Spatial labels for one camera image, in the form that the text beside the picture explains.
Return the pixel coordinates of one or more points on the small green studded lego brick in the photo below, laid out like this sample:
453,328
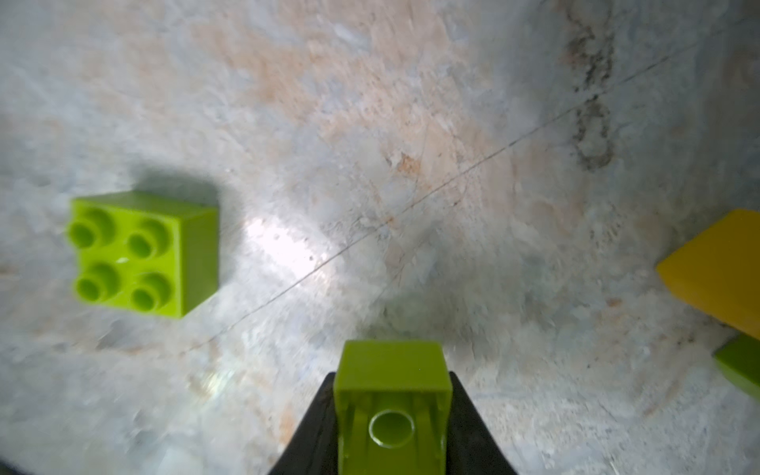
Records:
146,253

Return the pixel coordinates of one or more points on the green hollow lego brick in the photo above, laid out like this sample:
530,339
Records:
393,400

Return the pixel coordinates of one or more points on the long green lego brick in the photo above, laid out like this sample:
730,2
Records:
739,361

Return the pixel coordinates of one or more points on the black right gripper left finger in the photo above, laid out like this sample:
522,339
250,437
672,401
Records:
313,449

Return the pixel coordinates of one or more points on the yellow lego brick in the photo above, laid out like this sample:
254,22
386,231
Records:
717,272

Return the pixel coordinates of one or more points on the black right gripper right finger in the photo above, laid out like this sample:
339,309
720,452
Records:
470,447

